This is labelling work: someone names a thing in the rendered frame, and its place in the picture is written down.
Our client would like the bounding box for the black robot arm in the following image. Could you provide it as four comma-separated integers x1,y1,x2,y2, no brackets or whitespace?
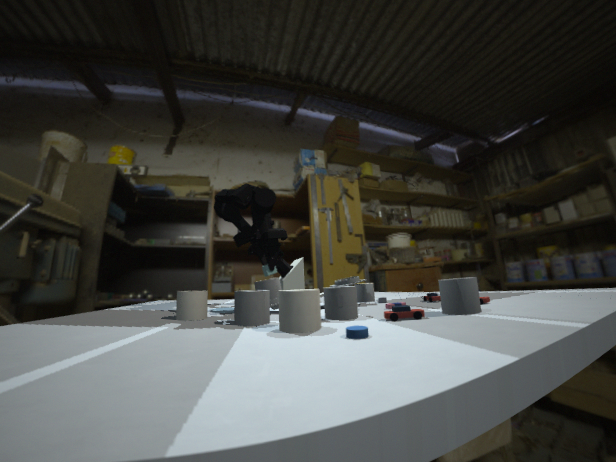
214,184,294,278

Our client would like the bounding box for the blue short cylinder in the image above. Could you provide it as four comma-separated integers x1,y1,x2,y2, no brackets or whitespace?
346,326,369,339

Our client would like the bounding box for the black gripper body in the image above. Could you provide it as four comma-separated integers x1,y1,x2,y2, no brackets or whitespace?
248,217,288,255

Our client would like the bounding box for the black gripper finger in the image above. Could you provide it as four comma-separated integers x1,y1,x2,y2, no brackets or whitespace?
258,243,282,272
253,251,267,267

